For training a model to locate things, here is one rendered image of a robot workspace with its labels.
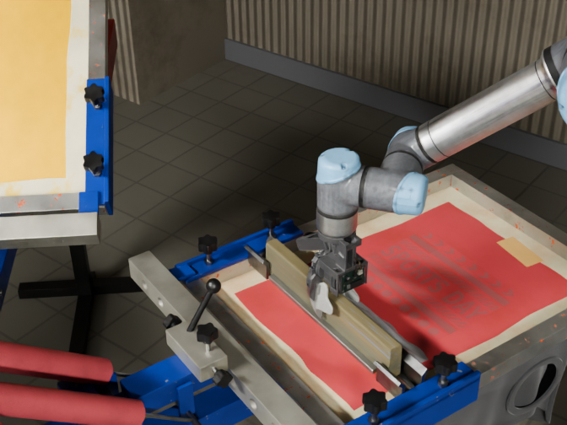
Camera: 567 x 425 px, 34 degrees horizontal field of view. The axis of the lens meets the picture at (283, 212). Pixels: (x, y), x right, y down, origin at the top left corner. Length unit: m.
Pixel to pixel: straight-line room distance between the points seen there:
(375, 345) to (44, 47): 1.02
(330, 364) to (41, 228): 0.62
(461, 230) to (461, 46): 2.25
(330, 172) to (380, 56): 3.03
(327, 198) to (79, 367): 0.52
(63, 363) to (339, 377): 0.52
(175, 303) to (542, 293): 0.77
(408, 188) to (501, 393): 0.61
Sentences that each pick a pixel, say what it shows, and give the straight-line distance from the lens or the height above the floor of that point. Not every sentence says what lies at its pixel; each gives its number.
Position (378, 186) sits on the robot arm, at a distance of 1.63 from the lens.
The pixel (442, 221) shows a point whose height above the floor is 0.96.
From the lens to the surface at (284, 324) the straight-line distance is 1.92.
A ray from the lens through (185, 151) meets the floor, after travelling 4.40.
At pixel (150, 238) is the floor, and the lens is 3.84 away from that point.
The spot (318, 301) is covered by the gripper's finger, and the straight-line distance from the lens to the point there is 1.82.
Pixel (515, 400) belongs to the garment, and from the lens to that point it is 2.13.
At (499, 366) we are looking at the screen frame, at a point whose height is 0.98.
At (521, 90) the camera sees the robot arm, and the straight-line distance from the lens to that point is 1.64.
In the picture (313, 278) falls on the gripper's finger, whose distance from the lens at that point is 1.78.
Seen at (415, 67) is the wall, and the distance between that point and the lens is 4.55.
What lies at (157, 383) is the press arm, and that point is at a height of 1.04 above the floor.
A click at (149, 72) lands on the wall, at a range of 4.84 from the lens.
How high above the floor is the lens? 2.21
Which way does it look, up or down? 34 degrees down
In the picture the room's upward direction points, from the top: 1 degrees counter-clockwise
